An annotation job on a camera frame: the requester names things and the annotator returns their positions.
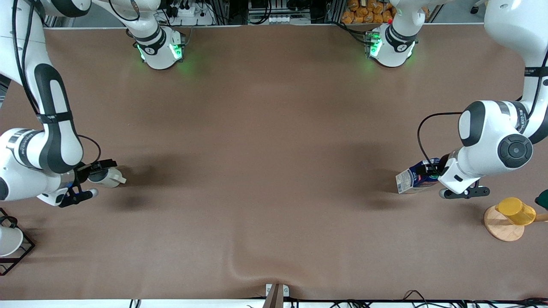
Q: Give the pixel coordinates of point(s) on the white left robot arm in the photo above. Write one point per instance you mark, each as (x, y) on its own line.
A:
(488, 128)

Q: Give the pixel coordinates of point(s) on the wooden mug stand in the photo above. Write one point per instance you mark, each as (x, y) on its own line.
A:
(503, 229)

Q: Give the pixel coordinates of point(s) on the white power strip with plugs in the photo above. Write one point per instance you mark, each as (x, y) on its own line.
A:
(190, 12)

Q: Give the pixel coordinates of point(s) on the dark green cup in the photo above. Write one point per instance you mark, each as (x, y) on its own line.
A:
(543, 199)

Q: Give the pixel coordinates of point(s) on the pile of orange bread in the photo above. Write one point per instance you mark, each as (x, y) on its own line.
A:
(364, 10)

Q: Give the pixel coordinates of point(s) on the yellow plastic cup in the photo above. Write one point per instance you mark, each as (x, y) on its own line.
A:
(516, 211)

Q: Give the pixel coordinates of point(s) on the white mug grey inside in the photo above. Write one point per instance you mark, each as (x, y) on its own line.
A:
(109, 178)

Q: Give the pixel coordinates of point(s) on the blue white milk carton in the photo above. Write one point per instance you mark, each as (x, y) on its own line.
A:
(409, 179)

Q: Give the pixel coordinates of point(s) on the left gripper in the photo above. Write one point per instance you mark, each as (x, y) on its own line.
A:
(441, 164)

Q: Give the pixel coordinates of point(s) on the small white power strip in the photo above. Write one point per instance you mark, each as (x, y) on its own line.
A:
(284, 19)

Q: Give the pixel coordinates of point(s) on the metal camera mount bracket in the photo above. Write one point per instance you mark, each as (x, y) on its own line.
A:
(276, 295)

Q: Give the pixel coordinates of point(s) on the white cup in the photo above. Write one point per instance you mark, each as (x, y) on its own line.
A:
(9, 240)

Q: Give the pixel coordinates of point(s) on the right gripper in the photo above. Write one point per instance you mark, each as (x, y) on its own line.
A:
(84, 168)

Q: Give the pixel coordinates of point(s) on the brown table cover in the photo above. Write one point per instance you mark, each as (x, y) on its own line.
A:
(274, 149)

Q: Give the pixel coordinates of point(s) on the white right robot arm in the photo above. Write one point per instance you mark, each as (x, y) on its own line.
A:
(51, 128)

